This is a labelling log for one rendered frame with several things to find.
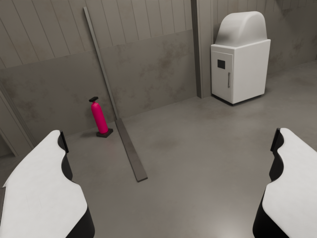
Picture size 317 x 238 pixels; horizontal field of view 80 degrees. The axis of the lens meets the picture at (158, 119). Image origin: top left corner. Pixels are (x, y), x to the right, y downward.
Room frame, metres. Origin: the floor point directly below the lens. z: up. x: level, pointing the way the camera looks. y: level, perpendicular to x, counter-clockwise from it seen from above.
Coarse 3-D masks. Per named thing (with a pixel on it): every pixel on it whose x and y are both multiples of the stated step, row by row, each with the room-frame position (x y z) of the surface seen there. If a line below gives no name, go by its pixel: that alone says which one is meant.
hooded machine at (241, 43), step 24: (240, 24) 3.06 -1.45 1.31; (264, 24) 3.12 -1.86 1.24; (216, 48) 3.37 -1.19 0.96; (240, 48) 2.95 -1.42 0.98; (264, 48) 3.08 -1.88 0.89; (216, 72) 3.37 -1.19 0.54; (240, 72) 2.96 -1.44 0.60; (264, 72) 3.10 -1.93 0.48; (216, 96) 3.45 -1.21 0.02; (240, 96) 2.97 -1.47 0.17
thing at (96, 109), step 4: (92, 100) 2.75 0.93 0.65; (92, 104) 2.78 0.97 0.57; (96, 104) 2.78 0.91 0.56; (92, 108) 2.75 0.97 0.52; (96, 108) 2.75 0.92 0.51; (100, 108) 2.80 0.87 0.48; (92, 112) 2.76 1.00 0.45; (96, 112) 2.73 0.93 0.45; (100, 112) 2.77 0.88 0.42; (96, 116) 2.73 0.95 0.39; (100, 116) 2.75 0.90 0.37; (96, 120) 2.74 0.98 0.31; (100, 120) 2.74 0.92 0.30; (104, 120) 2.79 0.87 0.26; (100, 124) 2.73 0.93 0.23; (104, 124) 2.76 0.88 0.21; (100, 128) 2.73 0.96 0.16; (104, 128) 2.75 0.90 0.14; (108, 128) 2.87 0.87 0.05; (100, 132) 2.74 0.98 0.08; (104, 132) 2.74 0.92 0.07; (108, 132) 2.75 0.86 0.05; (100, 136) 2.73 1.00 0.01; (104, 136) 2.69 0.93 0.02
